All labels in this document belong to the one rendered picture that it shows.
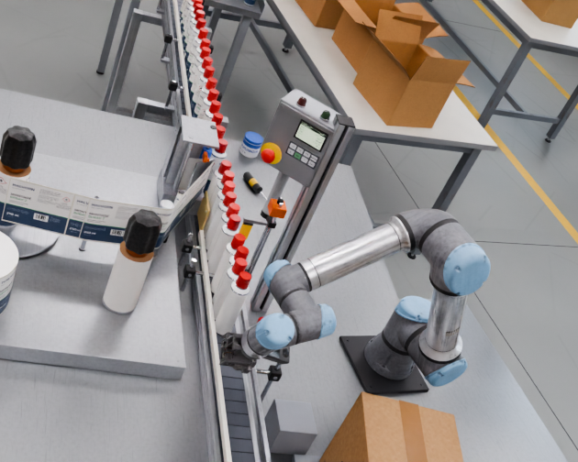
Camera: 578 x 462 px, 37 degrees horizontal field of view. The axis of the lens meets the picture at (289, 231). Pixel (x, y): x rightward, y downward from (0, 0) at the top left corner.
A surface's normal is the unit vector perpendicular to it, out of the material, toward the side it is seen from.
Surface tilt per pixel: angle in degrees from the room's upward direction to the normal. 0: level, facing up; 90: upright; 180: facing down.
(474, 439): 0
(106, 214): 90
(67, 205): 90
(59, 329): 0
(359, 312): 0
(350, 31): 91
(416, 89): 90
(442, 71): 99
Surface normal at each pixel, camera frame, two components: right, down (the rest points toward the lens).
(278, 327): 0.38, -0.33
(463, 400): 0.35, -0.75
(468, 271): 0.43, 0.57
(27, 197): 0.05, 0.62
